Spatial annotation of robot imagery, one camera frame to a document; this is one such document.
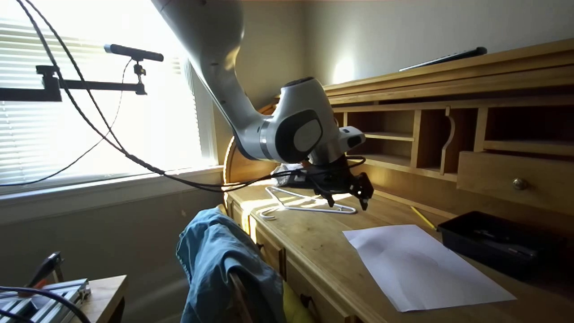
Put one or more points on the grey metal equipment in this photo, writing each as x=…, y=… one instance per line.
x=60, y=293

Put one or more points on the wooden roll-top desk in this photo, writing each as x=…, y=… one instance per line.
x=324, y=245

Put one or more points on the white window blinds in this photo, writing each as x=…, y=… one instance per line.
x=37, y=137

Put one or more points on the black remote control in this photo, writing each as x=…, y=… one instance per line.
x=455, y=56

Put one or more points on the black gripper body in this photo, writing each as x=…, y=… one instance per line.
x=333, y=177

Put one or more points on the black bar camera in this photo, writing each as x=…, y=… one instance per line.
x=135, y=53

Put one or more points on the black plastic tray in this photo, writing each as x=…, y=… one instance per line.
x=496, y=239

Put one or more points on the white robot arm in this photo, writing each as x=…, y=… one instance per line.
x=204, y=37

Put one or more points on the white paper sheet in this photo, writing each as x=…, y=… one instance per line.
x=419, y=270

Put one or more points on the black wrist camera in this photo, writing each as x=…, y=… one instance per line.
x=290, y=178

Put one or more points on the yellow pencil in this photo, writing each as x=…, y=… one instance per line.
x=424, y=218

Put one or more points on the blue cloth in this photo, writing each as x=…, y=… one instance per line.
x=216, y=263

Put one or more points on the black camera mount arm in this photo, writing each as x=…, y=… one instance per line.
x=91, y=85

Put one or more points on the small wooden desk drawer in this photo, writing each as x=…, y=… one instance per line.
x=496, y=180

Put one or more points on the small wooden side table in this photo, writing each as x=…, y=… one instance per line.
x=105, y=297

